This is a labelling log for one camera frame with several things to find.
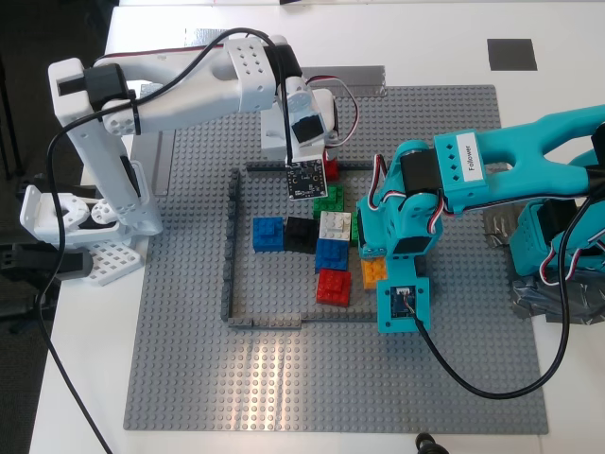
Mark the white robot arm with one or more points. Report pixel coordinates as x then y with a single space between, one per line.
189 94

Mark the white lego cube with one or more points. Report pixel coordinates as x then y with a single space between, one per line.
335 227

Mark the large grey lego baseplate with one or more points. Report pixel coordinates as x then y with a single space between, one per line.
236 378

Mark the green lego cube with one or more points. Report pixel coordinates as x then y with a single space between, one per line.
331 203
354 229

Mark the silver duct tape strip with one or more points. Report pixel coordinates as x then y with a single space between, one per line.
198 37
364 78

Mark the silver duct tape patch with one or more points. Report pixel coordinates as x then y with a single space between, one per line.
534 302
496 232

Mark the black tape square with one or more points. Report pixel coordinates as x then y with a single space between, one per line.
512 54

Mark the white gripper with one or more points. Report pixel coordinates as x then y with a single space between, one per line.
275 142

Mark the orange lego cube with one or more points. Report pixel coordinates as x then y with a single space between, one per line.
372 274

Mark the red lego cube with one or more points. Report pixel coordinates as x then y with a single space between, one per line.
332 169
333 286

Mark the dark grey brick wall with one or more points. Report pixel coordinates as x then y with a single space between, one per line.
264 322
264 166
231 236

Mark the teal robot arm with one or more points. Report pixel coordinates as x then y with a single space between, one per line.
520 142

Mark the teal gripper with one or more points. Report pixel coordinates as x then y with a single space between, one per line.
360 233

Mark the black lego cube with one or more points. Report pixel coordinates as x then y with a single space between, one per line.
300 234

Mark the blue lego cube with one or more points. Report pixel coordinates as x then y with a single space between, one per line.
268 236
331 255

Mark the black table clamp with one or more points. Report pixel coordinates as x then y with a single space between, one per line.
28 262

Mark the black camera circuit board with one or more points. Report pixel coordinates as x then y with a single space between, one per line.
307 182

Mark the black knob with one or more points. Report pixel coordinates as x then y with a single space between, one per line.
427 444

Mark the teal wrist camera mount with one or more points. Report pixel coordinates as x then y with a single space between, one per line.
385 307

